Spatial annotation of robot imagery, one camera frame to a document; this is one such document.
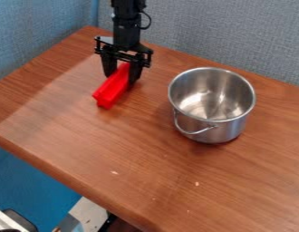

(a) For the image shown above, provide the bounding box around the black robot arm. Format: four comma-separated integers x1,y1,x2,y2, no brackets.
96,0,153,85

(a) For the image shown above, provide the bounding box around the stainless steel pot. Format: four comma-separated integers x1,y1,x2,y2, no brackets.
168,67,256,144

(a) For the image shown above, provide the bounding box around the red plastic block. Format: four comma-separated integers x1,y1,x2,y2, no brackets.
92,63,129,109

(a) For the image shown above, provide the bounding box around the black white object bottom left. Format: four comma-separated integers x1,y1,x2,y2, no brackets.
0,208,39,232

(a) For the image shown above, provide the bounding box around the white grey object under table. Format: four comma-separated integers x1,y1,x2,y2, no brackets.
59,198,108,232

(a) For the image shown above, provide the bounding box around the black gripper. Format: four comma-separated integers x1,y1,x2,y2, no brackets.
96,16,153,85

